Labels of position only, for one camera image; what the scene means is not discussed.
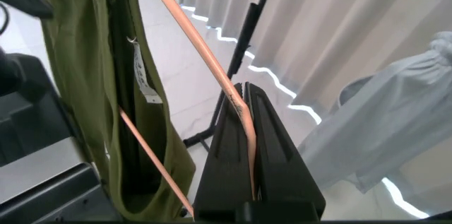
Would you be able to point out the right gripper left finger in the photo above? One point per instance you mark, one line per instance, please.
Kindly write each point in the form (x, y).
(226, 167)

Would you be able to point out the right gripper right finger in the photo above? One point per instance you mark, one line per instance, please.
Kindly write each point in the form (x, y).
(286, 181)

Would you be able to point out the green garment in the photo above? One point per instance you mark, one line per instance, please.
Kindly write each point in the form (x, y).
(81, 75)

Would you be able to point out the pale grey shorts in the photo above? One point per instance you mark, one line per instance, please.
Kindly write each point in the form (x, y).
(388, 111)

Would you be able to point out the pink clothes hanger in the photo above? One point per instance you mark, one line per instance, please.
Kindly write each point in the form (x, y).
(197, 40)

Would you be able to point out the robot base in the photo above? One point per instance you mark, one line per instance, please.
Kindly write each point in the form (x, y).
(42, 167)

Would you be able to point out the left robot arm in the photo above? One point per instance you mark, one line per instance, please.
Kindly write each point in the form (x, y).
(8, 72)

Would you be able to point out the black clothes rack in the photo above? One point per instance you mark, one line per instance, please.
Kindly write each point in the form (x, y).
(247, 26)

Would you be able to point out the white curtain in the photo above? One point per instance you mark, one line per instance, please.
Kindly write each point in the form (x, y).
(335, 22)

